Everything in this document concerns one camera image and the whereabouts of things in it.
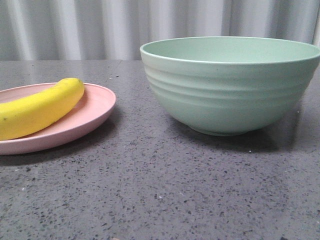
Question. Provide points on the green ribbed bowl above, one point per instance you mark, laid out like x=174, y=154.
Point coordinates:
x=228, y=85

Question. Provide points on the pink plate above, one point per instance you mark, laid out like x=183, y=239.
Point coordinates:
x=91, y=111

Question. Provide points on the white curtain backdrop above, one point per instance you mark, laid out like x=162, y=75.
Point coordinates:
x=115, y=29

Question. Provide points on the yellow banana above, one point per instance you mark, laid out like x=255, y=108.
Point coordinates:
x=30, y=114

